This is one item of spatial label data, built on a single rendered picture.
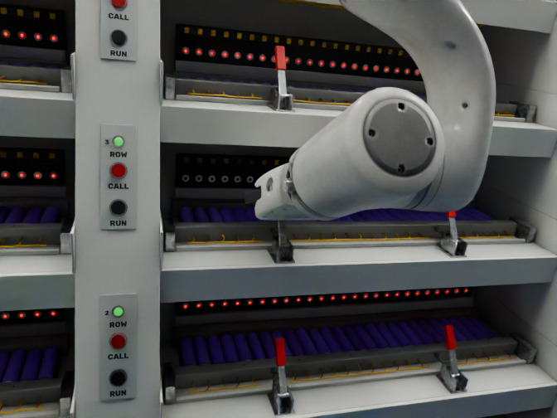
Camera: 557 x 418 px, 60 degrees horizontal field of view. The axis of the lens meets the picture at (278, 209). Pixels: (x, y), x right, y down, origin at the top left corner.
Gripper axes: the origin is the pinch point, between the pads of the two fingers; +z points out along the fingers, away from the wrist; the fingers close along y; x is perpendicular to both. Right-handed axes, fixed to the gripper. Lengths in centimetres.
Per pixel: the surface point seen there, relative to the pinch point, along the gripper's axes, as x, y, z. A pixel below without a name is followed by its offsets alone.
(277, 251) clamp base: -6.4, -1.0, -1.4
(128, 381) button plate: -21.0, -19.5, -0.5
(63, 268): -7.7, -26.7, -1.0
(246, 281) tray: -10.1, -5.1, -1.2
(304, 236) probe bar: -4.0, 4.9, 4.1
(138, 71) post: 15.0, -18.5, -5.6
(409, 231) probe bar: -3.5, 22.2, 3.9
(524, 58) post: 25, 45, 0
